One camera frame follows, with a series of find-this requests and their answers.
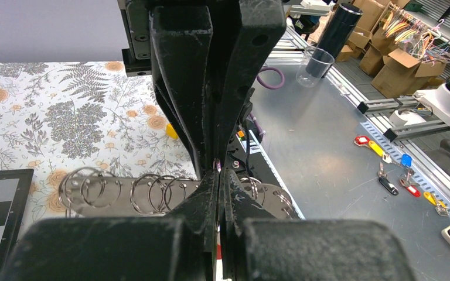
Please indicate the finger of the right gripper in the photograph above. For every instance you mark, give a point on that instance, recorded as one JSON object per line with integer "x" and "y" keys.
{"x": 181, "y": 36}
{"x": 246, "y": 33}

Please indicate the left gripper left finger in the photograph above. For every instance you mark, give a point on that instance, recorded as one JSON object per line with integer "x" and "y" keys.
{"x": 180, "y": 245}

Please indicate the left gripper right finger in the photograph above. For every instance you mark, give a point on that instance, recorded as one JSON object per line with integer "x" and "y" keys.
{"x": 257, "y": 246}

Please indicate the clear plastic cup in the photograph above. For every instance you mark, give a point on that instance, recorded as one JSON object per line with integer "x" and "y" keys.
{"x": 313, "y": 66}

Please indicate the black cylindrical flask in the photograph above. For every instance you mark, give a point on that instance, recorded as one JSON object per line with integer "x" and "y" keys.
{"x": 339, "y": 28}

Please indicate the spare black key tag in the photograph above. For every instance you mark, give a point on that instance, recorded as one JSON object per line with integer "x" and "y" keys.
{"x": 391, "y": 188}

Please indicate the spare red key tag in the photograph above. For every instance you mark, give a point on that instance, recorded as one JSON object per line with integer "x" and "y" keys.
{"x": 362, "y": 141}

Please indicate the cardboard box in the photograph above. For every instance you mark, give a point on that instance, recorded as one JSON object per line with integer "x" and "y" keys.
{"x": 403, "y": 74}

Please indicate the floral patterned mat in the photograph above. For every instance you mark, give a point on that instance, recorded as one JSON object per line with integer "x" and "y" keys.
{"x": 56, "y": 118}

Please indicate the spare yellow key tag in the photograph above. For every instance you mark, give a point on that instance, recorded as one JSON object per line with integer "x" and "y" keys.
{"x": 376, "y": 148}

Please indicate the spare blue key tag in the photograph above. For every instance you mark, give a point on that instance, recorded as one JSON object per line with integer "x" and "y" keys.
{"x": 406, "y": 160}

